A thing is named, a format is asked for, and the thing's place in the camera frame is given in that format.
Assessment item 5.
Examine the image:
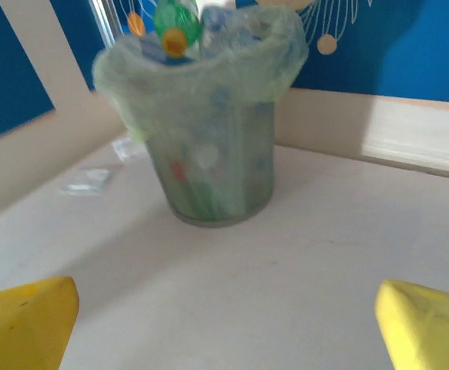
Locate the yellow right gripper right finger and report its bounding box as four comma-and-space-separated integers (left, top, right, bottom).
374, 278, 449, 370

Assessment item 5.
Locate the green Sprite bottle yellow cap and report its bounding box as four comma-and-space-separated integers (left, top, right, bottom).
152, 0, 204, 59

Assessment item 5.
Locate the green plastic bin liner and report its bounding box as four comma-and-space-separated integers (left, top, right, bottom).
92, 3, 310, 142

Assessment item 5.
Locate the clear plastic clamshell box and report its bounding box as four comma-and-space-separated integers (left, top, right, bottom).
110, 137, 136, 162
58, 167, 113, 197

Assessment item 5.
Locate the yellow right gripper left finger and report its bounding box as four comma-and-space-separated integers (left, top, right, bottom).
0, 275, 81, 370

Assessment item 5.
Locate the aluminium frame post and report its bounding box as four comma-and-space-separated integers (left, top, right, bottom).
89, 0, 119, 49

